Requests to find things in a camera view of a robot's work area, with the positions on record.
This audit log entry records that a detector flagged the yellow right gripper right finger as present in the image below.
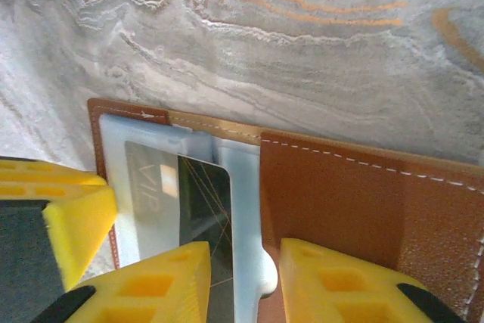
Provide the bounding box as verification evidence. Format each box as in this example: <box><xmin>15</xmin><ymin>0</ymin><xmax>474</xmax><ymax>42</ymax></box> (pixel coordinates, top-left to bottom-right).
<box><xmin>279</xmin><ymin>238</ymin><xmax>466</xmax><ymax>323</ymax></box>

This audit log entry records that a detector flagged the black VIP card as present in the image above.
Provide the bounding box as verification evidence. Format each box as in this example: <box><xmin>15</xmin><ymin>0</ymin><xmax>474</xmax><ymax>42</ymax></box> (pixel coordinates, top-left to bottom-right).
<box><xmin>124</xmin><ymin>140</ymin><xmax>235</xmax><ymax>323</ymax></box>

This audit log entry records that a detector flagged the brown leather card holder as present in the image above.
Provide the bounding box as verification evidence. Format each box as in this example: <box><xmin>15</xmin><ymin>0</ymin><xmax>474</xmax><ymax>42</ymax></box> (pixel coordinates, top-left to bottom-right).
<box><xmin>86</xmin><ymin>98</ymin><xmax>484</xmax><ymax>323</ymax></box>

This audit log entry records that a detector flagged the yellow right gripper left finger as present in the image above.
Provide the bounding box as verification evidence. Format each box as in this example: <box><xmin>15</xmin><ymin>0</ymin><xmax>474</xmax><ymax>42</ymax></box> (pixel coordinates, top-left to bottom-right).
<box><xmin>41</xmin><ymin>241</ymin><xmax>211</xmax><ymax>323</ymax></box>

